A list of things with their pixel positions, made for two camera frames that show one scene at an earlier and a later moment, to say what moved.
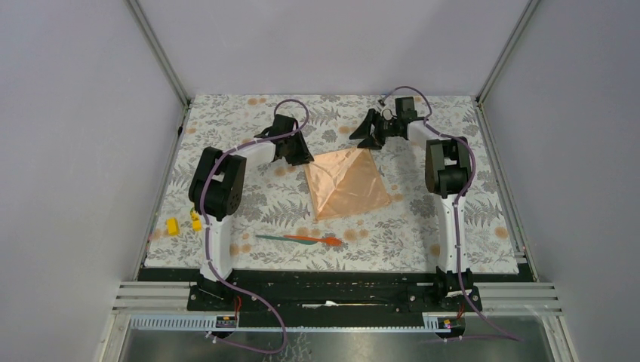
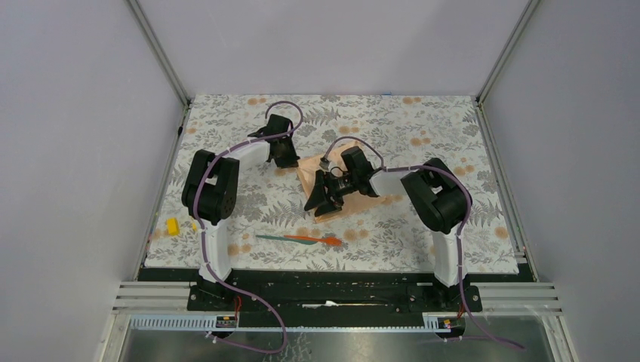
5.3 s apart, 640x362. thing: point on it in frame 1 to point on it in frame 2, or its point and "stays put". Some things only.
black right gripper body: [383, 127] to [339, 187]
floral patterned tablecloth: [313, 200] stays put
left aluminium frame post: [158, 47] stays put
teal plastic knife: [283, 238] stays put
